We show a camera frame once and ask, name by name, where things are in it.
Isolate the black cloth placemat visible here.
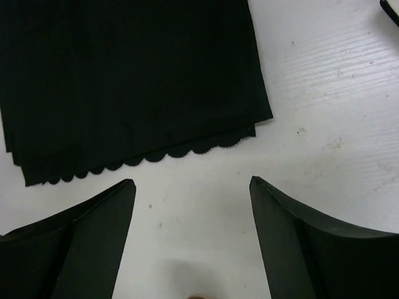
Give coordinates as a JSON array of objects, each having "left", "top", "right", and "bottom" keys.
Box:
[{"left": 1, "top": 1, "right": 272, "bottom": 186}]

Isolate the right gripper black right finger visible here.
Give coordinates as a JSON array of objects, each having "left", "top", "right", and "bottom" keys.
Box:
[{"left": 249, "top": 176, "right": 398, "bottom": 298}]

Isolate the square white plate black rim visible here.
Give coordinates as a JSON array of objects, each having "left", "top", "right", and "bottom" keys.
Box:
[{"left": 380, "top": 0, "right": 399, "bottom": 26}]

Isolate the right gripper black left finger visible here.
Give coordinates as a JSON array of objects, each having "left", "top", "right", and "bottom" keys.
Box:
[{"left": 1, "top": 179, "right": 136, "bottom": 298}]

